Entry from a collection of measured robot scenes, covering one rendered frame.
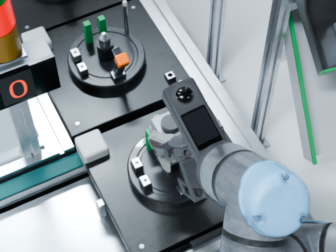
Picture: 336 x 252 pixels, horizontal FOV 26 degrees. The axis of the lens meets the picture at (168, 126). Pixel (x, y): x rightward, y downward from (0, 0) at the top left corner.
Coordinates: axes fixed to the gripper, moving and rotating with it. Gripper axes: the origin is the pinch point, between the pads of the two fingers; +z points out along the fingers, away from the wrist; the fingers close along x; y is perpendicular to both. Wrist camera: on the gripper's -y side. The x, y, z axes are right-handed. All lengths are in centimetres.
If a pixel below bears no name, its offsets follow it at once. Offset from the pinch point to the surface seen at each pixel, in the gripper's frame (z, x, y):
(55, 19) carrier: 37.1, -4.8, -16.4
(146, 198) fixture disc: 4.1, -6.1, 11.0
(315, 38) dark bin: -11.9, 21.0, -7.3
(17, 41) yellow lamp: -5.9, -17.3, -20.4
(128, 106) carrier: 18.8, -0.8, -0.1
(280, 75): 26.6, 32.2, 7.8
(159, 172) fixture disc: 6.1, -2.2, 8.6
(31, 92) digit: 0.3, -17.4, -12.2
